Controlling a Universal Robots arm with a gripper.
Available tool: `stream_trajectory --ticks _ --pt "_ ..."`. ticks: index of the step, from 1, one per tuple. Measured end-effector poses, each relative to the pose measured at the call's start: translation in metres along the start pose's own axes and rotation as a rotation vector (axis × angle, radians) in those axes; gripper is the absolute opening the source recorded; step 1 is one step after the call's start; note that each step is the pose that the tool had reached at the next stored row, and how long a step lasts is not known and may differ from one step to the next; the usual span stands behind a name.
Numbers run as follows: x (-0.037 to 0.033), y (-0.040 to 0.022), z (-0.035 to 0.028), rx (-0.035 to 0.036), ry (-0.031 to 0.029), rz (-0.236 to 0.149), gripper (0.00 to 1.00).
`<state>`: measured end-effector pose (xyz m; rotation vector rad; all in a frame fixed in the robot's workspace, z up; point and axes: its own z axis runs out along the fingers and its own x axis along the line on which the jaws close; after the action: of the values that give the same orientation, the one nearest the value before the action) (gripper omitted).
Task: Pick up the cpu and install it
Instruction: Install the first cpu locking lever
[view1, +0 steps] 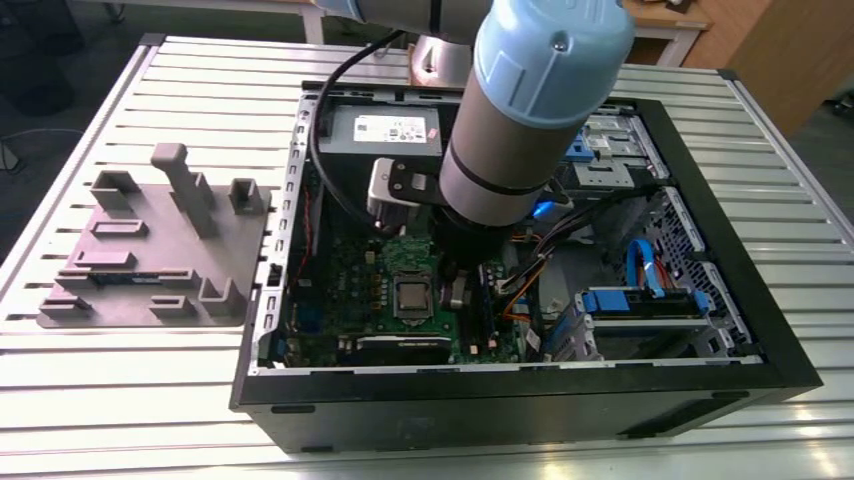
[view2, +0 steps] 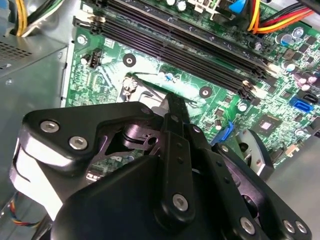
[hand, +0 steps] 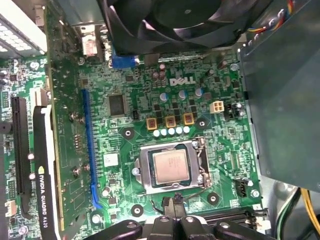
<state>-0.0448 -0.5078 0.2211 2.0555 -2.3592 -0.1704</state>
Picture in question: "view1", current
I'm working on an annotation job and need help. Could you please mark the orange wire bundle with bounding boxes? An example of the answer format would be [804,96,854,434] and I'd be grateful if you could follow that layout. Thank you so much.
[499,277,543,322]

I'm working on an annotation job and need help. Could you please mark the wooden desk white frame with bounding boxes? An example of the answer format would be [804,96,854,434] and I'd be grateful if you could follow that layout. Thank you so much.
[626,0,715,69]

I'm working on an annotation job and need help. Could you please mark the RAM stick on rack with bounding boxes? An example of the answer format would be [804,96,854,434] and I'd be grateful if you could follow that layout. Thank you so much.
[89,272,165,287]

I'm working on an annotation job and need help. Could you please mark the black RAM slot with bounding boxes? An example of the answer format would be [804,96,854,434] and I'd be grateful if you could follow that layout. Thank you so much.
[455,312,479,351]

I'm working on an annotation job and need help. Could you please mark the installed RAM stick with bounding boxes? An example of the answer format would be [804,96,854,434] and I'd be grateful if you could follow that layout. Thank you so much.
[476,264,499,335]

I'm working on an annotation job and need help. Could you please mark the black graphics card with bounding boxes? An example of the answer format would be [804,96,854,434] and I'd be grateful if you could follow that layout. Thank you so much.
[337,331,453,367]

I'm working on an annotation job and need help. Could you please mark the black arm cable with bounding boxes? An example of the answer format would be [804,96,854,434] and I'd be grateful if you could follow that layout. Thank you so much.
[309,28,409,237]

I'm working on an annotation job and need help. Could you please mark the brown wooden cabinet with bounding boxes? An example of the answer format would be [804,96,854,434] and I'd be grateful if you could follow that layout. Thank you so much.
[723,0,854,137]

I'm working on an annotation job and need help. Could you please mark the hard disk in blue carrier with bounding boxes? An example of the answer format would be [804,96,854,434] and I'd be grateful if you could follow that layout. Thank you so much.
[574,285,712,322]

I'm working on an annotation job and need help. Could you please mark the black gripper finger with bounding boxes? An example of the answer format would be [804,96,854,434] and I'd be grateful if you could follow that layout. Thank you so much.
[457,269,480,314]
[439,268,461,312]

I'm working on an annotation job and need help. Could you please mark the blue disk wire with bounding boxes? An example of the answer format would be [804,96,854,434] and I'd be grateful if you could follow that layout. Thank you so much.
[624,238,668,298]

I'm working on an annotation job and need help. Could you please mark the metal disk bay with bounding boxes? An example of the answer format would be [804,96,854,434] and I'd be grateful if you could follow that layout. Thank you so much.
[543,299,759,362]

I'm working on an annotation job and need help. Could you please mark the grey parts rack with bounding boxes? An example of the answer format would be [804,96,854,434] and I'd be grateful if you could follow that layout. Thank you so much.
[36,143,276,330]

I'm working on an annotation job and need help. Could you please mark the grey power supply unit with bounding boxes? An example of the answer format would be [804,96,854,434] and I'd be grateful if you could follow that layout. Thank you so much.
[307,104,461,226]

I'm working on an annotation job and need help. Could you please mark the blue drive latch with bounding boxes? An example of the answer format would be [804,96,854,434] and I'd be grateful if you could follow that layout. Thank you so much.
[563,124,599,164]

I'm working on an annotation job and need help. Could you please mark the black PC case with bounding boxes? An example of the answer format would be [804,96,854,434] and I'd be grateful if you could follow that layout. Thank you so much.
[228,79,826,455]

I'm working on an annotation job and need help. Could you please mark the metal drive cage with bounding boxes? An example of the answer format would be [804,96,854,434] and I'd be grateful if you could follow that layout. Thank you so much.
[552,102,671,201]

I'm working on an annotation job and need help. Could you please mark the green motherboard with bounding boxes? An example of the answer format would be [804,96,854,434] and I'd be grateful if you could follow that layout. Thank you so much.
[283,219,528,366]

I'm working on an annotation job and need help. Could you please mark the black cable bundle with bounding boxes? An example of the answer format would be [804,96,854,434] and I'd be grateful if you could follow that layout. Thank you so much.
[496,184,668,296]

